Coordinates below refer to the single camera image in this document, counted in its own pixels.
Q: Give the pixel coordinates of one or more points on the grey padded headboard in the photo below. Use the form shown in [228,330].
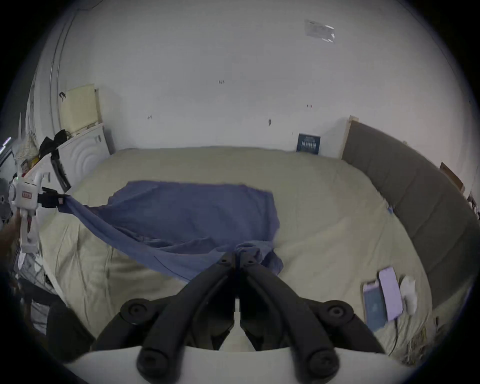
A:
[412,195]

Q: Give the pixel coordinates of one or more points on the small white cloth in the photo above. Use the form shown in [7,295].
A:
[408,294]

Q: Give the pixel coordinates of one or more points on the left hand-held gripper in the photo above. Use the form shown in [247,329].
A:
[24,195]

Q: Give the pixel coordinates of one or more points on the dark blue book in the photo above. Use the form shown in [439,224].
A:
[308,143]

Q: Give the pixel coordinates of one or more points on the person's left hand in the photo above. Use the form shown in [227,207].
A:
[7,234]

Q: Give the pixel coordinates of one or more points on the clear plastic sheet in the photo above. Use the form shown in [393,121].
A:
[319,30]

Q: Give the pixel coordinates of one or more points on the bed with beige sheet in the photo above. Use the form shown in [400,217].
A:
[322,225]

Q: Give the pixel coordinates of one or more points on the blue garment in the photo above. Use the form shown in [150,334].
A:
[187,213]

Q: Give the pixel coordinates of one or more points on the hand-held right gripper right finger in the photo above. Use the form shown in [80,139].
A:
[292,318]

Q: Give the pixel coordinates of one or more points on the phone with purple back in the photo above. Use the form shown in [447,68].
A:
[390,294]

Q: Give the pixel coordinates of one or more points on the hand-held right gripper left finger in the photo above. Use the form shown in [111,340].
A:
[172,318]

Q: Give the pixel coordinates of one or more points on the phone with blue screen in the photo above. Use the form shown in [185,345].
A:
[375,305]

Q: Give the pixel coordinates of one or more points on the pale yellow cushion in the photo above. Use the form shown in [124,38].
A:
[79,107]

